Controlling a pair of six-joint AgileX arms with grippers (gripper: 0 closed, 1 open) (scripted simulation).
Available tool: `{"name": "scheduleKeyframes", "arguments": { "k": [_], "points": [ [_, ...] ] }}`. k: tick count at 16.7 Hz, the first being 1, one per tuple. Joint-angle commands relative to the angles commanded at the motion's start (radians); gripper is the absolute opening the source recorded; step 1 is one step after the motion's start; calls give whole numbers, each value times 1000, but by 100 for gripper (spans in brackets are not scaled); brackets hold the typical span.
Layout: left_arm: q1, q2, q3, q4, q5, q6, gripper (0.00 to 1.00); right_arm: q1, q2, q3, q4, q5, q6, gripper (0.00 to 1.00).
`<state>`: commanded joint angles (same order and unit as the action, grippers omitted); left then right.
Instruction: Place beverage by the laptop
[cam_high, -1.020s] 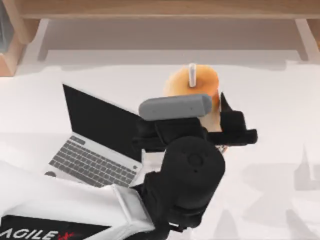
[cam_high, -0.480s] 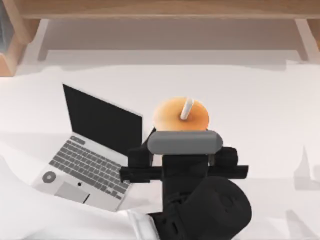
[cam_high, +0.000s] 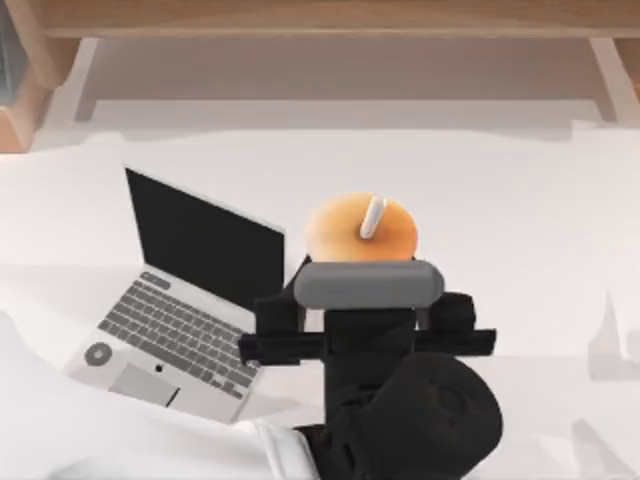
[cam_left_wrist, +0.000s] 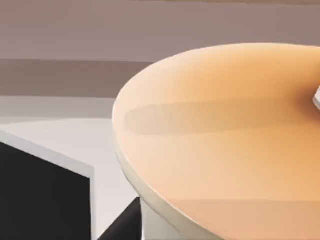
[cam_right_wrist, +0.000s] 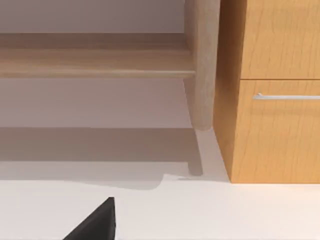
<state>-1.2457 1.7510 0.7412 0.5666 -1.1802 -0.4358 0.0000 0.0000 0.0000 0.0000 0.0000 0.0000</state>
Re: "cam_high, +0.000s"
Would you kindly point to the pale grey rounded box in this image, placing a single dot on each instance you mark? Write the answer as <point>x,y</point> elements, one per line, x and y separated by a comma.
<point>368,284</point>

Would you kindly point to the silver laptop with black screen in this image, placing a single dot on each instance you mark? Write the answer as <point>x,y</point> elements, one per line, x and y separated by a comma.
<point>200,280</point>

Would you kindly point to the round orange bread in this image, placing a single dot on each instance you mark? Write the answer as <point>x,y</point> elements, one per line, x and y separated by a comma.
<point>340,230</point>

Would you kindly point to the pale wooden shelf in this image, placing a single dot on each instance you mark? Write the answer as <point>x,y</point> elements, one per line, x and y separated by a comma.
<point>320,17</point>

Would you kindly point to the wooden cupboard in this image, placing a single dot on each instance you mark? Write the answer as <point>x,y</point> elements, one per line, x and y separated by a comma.
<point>30,75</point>

